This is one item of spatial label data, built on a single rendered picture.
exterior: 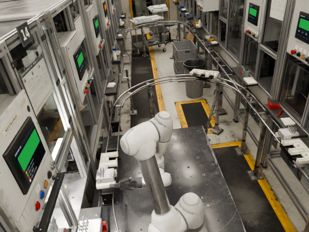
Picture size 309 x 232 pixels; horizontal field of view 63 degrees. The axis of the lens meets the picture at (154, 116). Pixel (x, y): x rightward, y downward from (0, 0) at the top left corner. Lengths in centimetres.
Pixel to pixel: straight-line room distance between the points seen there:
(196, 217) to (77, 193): 82
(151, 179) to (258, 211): 165
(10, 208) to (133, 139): 61
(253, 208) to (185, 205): 134
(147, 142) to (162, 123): 13
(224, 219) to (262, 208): 103
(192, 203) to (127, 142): 61
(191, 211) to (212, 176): 59
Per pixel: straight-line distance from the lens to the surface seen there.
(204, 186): 212
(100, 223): 158
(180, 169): 225
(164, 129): 139
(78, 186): 196
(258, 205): 294
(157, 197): 152
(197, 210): 168
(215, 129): 380
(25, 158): 110
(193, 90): 455
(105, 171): 197
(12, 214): 107
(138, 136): 132
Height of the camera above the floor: 226
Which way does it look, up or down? 32 degrees down
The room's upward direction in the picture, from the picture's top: 6 degrees counter-clockwise
